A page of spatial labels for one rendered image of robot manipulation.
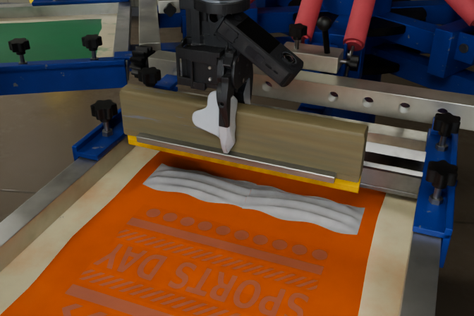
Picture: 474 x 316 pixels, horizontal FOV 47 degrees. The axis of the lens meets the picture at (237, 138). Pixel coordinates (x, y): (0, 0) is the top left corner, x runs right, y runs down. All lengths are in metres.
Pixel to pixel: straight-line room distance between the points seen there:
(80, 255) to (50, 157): 2.16
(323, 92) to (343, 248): 0.39
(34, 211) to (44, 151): 2.18
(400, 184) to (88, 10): 1.25
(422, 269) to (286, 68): 0.31
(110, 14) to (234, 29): 1.18
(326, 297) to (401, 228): 0.19
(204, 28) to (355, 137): 0.24
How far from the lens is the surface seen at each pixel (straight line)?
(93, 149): 0.95
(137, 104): 0.80
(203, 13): 0.70
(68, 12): 1.84
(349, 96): 1.07
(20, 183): 2.79
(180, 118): 0.77
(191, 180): 0.90
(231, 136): 0.73
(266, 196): 0.87
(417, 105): 1.06
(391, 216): 0.87
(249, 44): 0.67
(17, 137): 3.20
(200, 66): 0.70
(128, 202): 0.88
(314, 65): 1.12
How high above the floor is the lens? 1.47
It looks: 30 degrees down
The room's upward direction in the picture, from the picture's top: straight up
